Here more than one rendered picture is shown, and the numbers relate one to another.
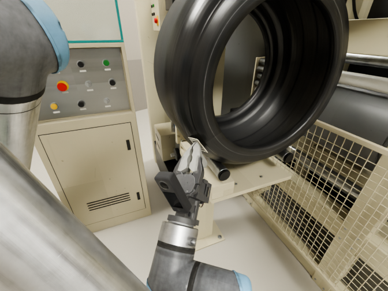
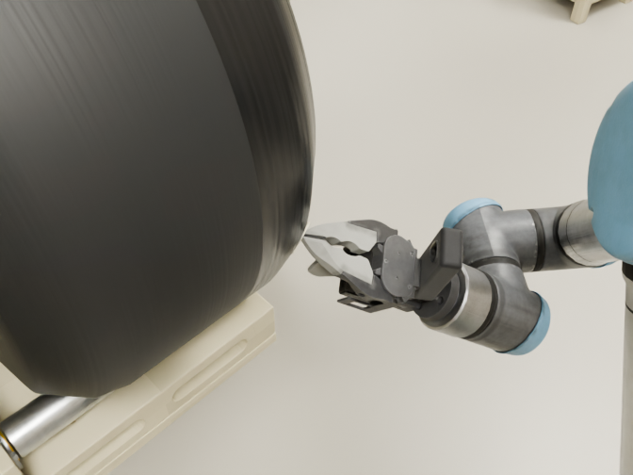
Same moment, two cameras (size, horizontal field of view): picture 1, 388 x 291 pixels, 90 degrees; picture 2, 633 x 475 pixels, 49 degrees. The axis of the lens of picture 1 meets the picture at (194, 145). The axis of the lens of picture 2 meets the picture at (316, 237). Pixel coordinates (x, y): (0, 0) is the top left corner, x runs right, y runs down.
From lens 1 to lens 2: 0.85 m
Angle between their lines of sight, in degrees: 81
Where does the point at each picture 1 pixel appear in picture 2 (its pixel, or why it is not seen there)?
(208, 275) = (486, 241)
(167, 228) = (476, 290)
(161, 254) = (505, 301)
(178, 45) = (294, 67)
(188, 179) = (393, 251)
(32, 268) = not seen: outside the picture
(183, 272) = (501, 271)
